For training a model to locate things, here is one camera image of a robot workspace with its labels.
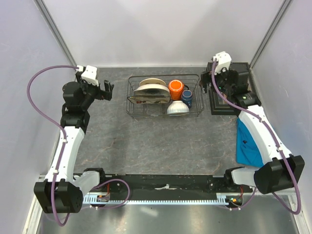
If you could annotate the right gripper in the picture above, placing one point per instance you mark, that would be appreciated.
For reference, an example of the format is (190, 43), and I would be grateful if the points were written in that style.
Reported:
(206, 77)

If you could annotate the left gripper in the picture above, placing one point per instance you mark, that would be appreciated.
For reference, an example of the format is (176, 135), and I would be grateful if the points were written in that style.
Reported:
(102, 95)

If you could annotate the square floral plate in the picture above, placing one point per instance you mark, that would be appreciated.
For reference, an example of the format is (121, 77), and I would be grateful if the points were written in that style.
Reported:
(148, 100)

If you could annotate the cream plate blue spiral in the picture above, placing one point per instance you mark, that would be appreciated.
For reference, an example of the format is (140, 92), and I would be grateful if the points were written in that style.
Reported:
(152, 89)

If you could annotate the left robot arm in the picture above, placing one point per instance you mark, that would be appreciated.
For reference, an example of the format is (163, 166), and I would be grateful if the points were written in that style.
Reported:
(60, 191)

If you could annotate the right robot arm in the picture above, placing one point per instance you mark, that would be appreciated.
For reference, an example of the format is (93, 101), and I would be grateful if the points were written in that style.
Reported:
(265, 162)

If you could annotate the blue mug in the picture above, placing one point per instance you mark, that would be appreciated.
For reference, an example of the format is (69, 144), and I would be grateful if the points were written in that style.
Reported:
(187, 97)

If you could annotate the black glass-lid jewelry box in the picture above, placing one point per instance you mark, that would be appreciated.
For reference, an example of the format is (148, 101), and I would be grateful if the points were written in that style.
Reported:
(218, 105)

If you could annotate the orange mug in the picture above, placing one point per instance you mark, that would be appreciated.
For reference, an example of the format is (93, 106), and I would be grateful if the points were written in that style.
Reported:
(176, 88)

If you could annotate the white ribbed bowl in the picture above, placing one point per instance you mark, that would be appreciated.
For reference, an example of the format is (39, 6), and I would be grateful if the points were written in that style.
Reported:
(177, 107)

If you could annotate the small cream plate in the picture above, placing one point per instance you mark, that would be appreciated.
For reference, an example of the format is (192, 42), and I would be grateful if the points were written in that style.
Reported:
(152, 81)

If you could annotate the blue cloth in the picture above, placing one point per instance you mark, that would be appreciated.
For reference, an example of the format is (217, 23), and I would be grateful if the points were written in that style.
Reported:
(247, 152)

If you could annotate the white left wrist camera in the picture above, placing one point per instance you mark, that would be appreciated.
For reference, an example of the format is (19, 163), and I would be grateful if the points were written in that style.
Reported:
(90, 75)

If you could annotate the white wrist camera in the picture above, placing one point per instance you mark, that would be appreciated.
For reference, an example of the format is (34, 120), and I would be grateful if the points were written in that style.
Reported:
(223, 61)
(90, 75)

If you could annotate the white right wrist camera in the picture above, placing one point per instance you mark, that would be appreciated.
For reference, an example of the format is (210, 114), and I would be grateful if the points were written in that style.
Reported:
(223, 61)

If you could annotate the black wire dish rack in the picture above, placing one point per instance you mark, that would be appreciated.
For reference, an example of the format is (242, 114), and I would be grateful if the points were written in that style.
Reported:
(141, 109)

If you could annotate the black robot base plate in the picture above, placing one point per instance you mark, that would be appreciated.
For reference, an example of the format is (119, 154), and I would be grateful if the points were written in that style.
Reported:
(168, 187)

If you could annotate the grey slotted cable duct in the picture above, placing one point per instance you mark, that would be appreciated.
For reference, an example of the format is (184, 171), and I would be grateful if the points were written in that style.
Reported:
(96, 200)

